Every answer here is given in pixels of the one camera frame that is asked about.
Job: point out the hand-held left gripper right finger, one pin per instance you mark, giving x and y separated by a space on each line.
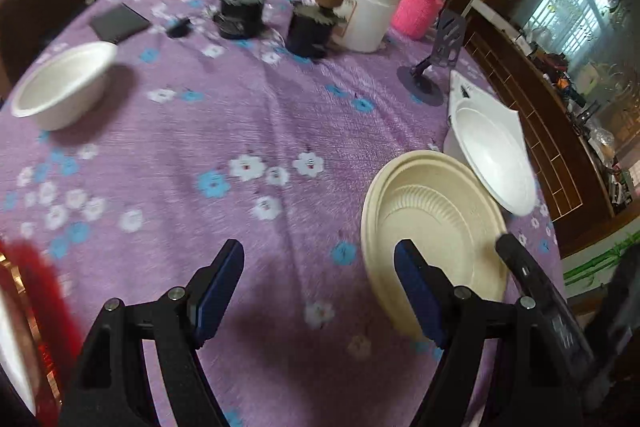
420 297

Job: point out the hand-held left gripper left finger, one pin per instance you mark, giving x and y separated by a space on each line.
217 297

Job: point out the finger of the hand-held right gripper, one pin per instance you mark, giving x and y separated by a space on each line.
522 264

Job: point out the cream ribbed plastic bowl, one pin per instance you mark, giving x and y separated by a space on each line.
450 217

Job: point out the red plate with gold print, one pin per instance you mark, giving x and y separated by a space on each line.
62 332

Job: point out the dark wooden cabinet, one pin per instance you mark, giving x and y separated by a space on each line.
540 117

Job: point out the purple floral tablecloth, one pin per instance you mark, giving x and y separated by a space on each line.
200 132

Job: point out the grey phone stand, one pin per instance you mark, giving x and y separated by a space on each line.
452 34

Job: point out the small black charger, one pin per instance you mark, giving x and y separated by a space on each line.
177 28

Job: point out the black jar with wooden lid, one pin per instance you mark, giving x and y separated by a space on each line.
307 32

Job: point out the black cylindrical device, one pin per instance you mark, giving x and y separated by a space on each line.
240 14

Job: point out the white plastic tub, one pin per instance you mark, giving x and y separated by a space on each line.
367 17

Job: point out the black smartphone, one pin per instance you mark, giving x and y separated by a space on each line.
120 23

